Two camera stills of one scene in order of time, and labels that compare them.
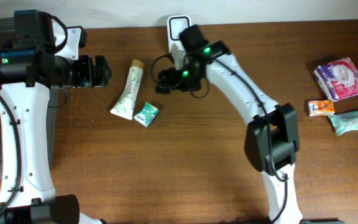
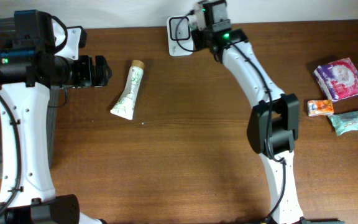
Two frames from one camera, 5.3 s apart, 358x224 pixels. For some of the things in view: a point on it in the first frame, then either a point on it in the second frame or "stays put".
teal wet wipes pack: x=352 y=121 stays put
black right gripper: x=168 y=78 -> x=214 y=10
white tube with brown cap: x=123 y=107 stays put
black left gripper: x=84 y=79 stays put
